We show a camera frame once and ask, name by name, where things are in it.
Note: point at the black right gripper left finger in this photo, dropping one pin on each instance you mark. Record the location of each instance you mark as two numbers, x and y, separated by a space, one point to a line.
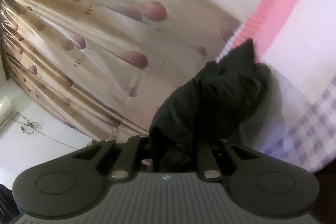
116 161

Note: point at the beige leaf print curtain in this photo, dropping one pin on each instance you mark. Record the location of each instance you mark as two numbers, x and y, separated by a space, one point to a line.
104 67

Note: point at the pink purple checked bedsheet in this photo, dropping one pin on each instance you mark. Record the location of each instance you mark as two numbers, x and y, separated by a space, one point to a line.
296 121

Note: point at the white air conditioner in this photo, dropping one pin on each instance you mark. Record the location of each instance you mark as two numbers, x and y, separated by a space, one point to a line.
7 112

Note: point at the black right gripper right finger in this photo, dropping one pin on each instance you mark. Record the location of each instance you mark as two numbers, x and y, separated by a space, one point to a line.
218 161

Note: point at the black puffer jacket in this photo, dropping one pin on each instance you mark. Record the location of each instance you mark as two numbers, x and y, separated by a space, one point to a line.
209 107

